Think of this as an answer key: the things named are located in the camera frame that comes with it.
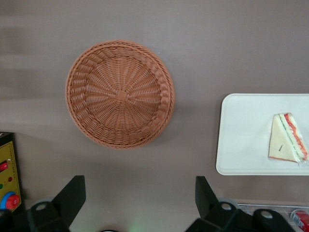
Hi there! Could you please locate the red cola bottle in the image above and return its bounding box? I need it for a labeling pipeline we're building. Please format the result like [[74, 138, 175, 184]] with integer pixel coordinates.
[[290, 209, 309, 230]]

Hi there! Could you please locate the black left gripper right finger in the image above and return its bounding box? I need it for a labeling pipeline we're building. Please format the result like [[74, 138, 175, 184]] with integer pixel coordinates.
[[185, 175, 240, 232]]

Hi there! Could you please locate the cream rectangular tray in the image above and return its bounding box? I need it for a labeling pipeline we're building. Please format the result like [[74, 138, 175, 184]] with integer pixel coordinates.
[[215, 93, 309, 176]]

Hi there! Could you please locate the black yellow control box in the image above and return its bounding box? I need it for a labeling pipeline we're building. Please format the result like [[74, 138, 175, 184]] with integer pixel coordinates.
[[0, 131, 26, 214]]

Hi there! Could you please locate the brown round wicker basket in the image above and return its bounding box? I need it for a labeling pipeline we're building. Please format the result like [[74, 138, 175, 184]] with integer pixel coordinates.
[[65, 39, 175, 149]]

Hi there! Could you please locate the clear acrylic bottle rack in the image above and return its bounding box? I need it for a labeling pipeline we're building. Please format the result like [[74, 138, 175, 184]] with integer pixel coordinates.
[[237, 203, 309, 232]]

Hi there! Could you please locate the triangular sandwich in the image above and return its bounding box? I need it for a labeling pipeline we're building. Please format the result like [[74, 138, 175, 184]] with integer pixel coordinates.
[[267, 112, 309, 168]]

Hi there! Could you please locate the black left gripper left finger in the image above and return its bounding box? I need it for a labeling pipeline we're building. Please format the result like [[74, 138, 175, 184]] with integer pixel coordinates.
[[27, 175, 87, 232]]

